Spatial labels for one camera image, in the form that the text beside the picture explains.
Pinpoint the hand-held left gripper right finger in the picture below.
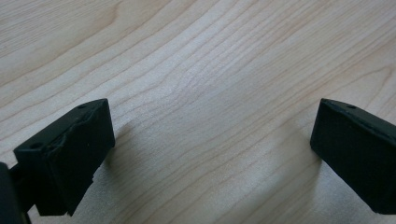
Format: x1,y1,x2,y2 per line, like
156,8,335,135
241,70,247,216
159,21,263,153
309,98,396,215

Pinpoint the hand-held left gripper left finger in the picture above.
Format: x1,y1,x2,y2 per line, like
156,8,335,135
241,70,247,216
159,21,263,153
13,98,117,217

